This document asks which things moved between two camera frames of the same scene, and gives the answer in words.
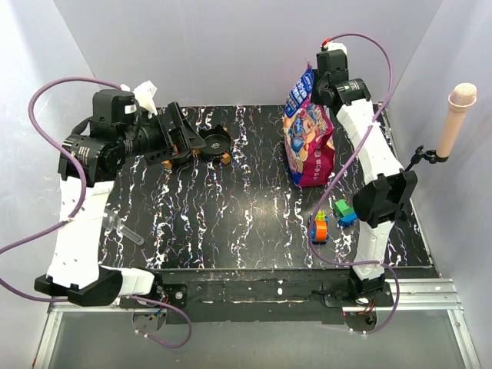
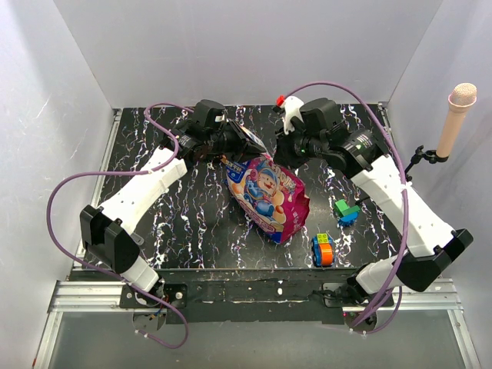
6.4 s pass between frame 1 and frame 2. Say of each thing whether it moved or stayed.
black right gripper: moved
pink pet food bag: moved
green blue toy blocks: stayed
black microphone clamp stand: stayed
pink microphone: stayed
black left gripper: moved
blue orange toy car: moved
